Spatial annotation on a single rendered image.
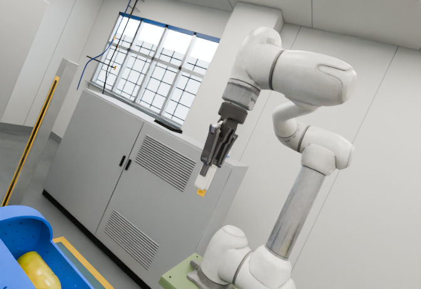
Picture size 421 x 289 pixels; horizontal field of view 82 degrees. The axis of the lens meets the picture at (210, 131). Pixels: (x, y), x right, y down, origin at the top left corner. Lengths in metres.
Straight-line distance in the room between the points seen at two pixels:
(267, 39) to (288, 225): 0.73
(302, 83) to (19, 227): 0.94
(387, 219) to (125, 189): 2.81
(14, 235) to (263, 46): 0.94
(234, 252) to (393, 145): 2.57
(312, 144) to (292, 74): 0.54
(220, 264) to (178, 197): 1.25
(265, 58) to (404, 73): 3.02
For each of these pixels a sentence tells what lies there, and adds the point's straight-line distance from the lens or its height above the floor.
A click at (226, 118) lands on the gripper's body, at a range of 0.61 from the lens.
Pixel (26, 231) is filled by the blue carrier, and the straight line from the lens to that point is 1.05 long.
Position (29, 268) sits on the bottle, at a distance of 1.01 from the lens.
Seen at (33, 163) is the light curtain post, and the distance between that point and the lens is 1.58.
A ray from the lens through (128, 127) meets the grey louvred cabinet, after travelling 2.72.
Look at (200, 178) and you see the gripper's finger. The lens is 0.65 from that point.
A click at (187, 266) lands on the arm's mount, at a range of 1.32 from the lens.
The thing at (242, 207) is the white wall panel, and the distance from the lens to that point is 3.42.
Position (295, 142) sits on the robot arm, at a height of 1.78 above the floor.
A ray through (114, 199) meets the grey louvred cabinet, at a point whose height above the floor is 0.56.
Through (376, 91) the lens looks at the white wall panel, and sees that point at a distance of 3.44.
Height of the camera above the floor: 1.71
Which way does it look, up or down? 2 degrees down
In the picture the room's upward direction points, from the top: 24 degrees clockwise
